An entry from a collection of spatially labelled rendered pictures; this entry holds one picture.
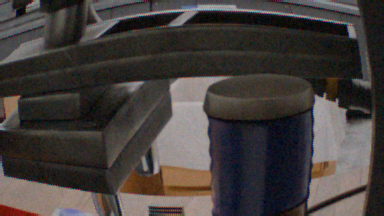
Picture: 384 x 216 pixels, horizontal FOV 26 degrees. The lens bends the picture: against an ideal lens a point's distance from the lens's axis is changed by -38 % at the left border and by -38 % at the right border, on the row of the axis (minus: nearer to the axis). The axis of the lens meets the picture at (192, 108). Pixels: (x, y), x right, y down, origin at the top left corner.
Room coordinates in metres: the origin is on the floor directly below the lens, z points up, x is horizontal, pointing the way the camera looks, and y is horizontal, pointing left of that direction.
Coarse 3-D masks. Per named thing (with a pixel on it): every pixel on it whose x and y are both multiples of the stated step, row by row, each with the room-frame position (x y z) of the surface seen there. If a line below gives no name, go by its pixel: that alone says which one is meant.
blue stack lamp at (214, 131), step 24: (216, 120) 0.34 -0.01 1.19; (240, 120) 0.34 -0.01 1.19; (264, 120) 0.34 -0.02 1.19; (288, 120) 0.33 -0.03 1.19; (312, 120) 0.34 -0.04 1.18; (216, 144) 0.34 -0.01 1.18; (240, 144) 0.34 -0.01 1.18; (264, 144) 0.33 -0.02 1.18; (288, 144) 0.33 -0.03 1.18; (312, 144) 0.35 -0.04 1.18; (216, 168) 0.34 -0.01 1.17; (240, 168) 0.34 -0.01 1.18; (264, 168) 0.33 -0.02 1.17; (288, 168) 0.33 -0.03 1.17; (216, 192) 0.34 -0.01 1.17; (240, 192) 0.34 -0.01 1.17; (264, 192) 0.33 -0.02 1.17; (288, 192) 0.34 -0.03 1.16
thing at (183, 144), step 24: (192, 96) 3.22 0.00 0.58; (192, 120) 2.84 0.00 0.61; (336, 120) 2.92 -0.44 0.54; (168, 144) 2.85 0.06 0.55; (192, 144) 2.82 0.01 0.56; (336, 144) 2.79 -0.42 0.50; (168, 168) 2.86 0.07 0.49; (192, 168) 2.81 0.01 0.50; (312, 168) 2.76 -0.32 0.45; (168, 192) 2.88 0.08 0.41; (192, 192) 2.87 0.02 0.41
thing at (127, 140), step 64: (64, 0) 0.60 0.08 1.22; (0, 64) 0.60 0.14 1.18; (64, 64) 0.58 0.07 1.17; (128, 64) 0.58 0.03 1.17; (192, 64) 0.57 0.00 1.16; (256, 64) 0.56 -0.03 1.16; (320, 64) 0.56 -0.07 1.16; (0, 128) 0.56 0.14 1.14; (64, 128) 0.55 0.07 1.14; (128, 128) 0.60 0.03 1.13
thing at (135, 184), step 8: (16, 96) 2.94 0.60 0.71; (8, 104) 2.96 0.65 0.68; (16, 104) 2.94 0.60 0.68; (8, 112) 2.96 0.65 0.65; (128, 176) 2.99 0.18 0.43; (136, 176) 3.06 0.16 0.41; (144, 176) 3.14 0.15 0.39; (152, 176) 3.22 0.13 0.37; (128, 184) 2.98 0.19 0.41; (136, 184) 3.05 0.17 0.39; (144, 184) 3.12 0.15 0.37; (152, 184) 3.21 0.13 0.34; (160, 184) 3.30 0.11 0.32; (120, 192) 2.89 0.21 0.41; (128, 192) 2.96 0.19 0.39; (136, 192) 3.03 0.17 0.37; (144, 192) 3.11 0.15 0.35; (152, 192) 3.19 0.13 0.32; (160, 192) 3.28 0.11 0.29
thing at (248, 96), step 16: (224, 80) 0.36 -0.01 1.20; (240, 80) 0.36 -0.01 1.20; (256, 80) 0.35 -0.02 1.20; (272, 80) 0.35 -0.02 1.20; (288, 80) 0.35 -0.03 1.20; (304, 80) 0.36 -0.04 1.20; (208, 96) 0.35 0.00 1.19; (224, 96) 0.34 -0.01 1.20; (240, 96) 0.34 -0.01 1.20; (256, 96) 0.34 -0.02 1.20; (272, 96) 0.34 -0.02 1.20; (288, 96) 0.34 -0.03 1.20; (304, 96) 0.34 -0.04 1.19; (208, 112) 0.34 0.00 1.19; (224, 112) 0.34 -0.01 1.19; (240, 112) 0.34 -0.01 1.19; (256, 112) 0.33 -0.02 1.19; (272, 112) 0.33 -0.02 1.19; (288, 112) 0.33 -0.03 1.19
